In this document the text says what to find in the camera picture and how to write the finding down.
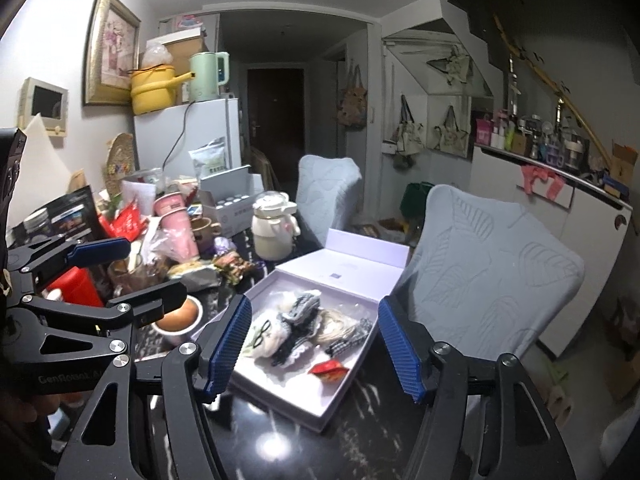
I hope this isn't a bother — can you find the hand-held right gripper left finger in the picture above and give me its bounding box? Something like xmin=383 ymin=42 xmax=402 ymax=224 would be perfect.
xmin=57 ymin=294 xmax=252 ymax=480

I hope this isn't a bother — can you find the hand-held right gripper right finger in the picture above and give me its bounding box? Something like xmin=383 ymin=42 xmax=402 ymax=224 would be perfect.
xmin=377 ymin=296 xmax=571 ymax=480

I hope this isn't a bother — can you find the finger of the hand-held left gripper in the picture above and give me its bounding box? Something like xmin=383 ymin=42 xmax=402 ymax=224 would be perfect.
xmin=12 ymin=280 xmax=187 ymax=361
xmin=7 ymin=236 xmax=132 ymax=293

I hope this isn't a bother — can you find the black white checkered hair tie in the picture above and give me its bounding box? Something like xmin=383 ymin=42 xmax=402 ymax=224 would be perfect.
xmin=325 ymin=317 xmax=373 ymax=358

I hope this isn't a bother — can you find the black lace hair tie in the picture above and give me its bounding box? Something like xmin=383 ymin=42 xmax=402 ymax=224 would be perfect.
xmin=270 ymin=327 xmax=313 ymax=368

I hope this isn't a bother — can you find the cream fluffy scrunchie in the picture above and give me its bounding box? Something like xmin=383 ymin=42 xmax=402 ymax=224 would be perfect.
xmin=315 ymin=309 xmax=361 ymax=346

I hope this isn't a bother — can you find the grey knit scrunchie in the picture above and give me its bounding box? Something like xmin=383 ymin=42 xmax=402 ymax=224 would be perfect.
xmin=280 ymin=292 xmax=323 ymax=326

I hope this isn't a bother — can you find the white gift box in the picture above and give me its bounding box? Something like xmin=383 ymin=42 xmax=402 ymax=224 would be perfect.
xmin=220 ymin=228 xmax=410 ymax=433

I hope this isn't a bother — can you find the red snack packet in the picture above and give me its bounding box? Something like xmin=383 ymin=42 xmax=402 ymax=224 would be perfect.
xmin=107 ymin=200 xmax=146 ymax=241

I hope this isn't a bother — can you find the red container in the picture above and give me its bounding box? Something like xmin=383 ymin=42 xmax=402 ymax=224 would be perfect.
xmin=50 ymin=266 xmax=106 ymax=308

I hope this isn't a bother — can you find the black printed box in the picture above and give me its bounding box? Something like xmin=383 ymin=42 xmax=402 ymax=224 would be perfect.
xmin=10 ymin=185 xmax=98 ymax=241

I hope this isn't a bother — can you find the brown gold snack packet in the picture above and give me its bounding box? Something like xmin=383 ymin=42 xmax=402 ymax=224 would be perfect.
xmin=212 ymin=252 xmax=256 ymax=283

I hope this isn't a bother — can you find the pink cup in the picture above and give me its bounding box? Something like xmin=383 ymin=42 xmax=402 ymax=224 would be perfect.
xmin=153 ymin=192 xmax=198 ymax=261

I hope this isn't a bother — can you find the brown mug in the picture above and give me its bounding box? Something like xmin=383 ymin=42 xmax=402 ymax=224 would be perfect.
xmin=190 ymin=217 xmax=222 ymax=253

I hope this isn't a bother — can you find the woven round mat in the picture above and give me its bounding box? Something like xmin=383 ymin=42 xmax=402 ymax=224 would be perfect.
xmin=102 ymin=132 xmax=136 ymax=196

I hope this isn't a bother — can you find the white paper board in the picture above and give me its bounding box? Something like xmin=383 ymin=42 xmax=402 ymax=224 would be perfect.
xmin=10 ymin=115 xmax=76 ymax=221

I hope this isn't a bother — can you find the large chair with leaf cover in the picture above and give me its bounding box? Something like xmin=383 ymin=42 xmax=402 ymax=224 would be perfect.
xmin=390 ymin=185 xmax=586 ymax=356

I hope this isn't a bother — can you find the cream kettle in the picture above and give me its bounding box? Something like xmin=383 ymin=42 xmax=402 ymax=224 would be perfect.
xmin=251 ymin=191 xmax=302 ymax=261

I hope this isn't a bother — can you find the white box with bottles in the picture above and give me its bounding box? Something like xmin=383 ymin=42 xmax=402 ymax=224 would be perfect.
xmin=200 ymin=165 xmax=266 ymax=238

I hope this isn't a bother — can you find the green white pouch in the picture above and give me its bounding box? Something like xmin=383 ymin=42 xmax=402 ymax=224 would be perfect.
xmin=188 ymin=137 xmax=228 ymax=178

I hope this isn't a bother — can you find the green bag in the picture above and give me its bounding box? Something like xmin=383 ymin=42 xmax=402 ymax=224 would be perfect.
xmin=400 ymin=182 xmax=433 ymax=216

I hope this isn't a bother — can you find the yellow pot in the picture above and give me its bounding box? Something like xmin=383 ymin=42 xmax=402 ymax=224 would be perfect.
xmin=130 ymin=65 xmax=196 ymax=115

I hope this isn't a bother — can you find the white refrigerator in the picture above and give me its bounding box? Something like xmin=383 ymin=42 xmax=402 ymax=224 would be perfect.
xmin=132 ymin=97 xmax=243 ymax=186

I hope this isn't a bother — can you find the small chair with leaf cover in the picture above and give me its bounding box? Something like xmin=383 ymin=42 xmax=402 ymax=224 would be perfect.
xmin=295 ymin=155 xmax=363 ymax=248

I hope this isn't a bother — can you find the green electric kettle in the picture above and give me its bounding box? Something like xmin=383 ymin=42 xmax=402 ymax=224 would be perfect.
xmin=189 ymin=51 xmax=231 ymax=103

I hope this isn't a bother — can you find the white plastic bag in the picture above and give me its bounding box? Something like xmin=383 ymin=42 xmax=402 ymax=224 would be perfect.
xmin=140 ymin=42 xmax=168 ymax=68

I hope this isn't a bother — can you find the framed picture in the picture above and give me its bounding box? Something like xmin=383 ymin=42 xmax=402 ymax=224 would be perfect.
xmin=82 ymin=0 xmax=142 ymax=107

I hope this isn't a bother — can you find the white cabinet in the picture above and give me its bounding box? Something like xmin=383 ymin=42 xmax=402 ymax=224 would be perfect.
xmin=470 ymin=145 xmax=633 ymax=356

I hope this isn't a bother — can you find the pink cloth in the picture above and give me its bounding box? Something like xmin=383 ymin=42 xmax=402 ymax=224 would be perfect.
xmin=520 ymin=165 xmax=568 ymax=206

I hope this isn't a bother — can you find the beige tote bag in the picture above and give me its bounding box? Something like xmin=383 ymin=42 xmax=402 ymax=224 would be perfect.
xmin=432 ymin=105 xmax=473 ymax=153
xmin=392 ymin=95 xmax=428 ymax=153

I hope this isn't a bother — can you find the large cardboard box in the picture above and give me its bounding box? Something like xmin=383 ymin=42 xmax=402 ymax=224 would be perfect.
xmin=160 ymin=27 xmax=208 ymax=68

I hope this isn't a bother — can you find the row of bottles and jars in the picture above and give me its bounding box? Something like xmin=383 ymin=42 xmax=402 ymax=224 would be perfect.
xmin=475 ymin=107 xmax=608 ymax=176

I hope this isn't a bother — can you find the brown tote bag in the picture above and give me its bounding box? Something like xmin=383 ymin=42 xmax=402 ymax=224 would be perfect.
xmin=337 ymin=65 xmax=368 ymax=128

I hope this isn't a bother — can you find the gold stair handrail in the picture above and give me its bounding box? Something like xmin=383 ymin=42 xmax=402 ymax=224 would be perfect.
xmin=492 ymin=12 xmax=613 ymax=166

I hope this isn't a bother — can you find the black power cord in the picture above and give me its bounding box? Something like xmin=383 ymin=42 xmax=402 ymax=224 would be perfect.
xmin=162 ymin=101 xmax=196 ymax=171

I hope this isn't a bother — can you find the wall intercom panel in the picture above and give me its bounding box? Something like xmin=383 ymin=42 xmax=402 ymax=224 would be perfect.
xmin=20 ymin=77 xmax=68 ymax=138

